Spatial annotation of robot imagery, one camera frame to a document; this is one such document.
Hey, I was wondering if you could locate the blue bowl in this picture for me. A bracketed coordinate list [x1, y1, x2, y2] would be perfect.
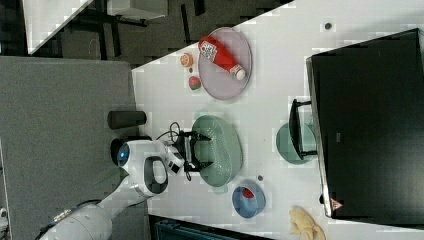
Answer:
[231, 180, 266, 219]

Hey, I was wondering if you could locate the white background table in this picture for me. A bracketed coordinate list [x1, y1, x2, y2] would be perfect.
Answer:
[22, 0, 94, 55]

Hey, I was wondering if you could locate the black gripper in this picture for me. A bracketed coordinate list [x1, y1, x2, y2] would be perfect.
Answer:
[175, 131, 211, 172]

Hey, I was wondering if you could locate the red item in bowl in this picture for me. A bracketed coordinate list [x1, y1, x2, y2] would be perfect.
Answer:
[242, 188, 255, 199]

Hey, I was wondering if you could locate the green plastic strainer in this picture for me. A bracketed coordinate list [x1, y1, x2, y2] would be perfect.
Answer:
[192, 115, 243, 194]

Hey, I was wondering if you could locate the grey table pad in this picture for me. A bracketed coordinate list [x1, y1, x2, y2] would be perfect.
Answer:
[0, 57, 138, 240]

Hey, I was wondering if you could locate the orange toy fruit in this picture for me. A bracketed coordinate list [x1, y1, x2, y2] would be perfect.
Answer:
[180, 53, 194, 67]

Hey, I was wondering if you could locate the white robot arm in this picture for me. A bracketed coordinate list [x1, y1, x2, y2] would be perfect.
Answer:
[35, 131, 209, 240]

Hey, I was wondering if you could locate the grey round plate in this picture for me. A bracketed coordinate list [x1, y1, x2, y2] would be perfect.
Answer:
[198, 27, 252, 100]

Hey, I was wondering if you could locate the yellow cloth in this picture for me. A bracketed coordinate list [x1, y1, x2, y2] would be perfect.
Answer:
[289, 208, 327, 240]

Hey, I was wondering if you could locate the black toaster oven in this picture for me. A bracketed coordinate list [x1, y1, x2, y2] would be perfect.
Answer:
[289, 29, 424, 229]

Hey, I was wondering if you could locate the red toy strawberry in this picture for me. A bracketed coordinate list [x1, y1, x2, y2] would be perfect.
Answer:
[189, 76, 201, 90]

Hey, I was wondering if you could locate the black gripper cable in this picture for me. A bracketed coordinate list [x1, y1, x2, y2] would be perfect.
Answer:
[155, 121, 182, 142]

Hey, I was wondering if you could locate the green plastic cup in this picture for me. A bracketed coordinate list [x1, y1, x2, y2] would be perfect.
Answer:
[276, 123, 317, 165]

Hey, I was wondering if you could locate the black cylinder post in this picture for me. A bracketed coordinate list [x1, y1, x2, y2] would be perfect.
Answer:
[107, 111, 147, 129]

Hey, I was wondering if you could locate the red ketchup bottle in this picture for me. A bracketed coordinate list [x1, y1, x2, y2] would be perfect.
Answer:
[198, 36, 246, 81]

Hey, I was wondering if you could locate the blue crate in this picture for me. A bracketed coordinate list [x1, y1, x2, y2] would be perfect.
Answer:
[149, 215, 272, 240]

